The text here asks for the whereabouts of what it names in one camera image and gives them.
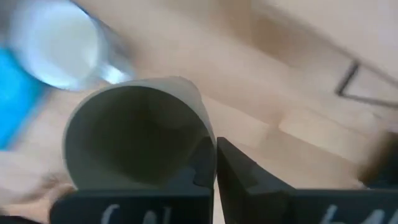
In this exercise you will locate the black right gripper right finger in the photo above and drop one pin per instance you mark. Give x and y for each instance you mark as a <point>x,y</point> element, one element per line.
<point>248,193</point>

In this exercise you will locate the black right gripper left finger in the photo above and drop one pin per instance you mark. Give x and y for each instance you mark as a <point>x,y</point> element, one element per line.
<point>140,205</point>

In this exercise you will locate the tall olive green cup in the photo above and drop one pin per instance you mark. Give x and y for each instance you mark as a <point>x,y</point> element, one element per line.
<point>93,140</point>

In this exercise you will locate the grey ceramic mug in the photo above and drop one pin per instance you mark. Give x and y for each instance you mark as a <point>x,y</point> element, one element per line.
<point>56,43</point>

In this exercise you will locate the wooden shelf with black legs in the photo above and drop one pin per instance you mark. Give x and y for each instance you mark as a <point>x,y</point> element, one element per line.
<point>348,77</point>

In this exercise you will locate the turquoise blue cloth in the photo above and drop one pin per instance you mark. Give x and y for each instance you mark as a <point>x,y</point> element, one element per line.
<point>15,99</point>

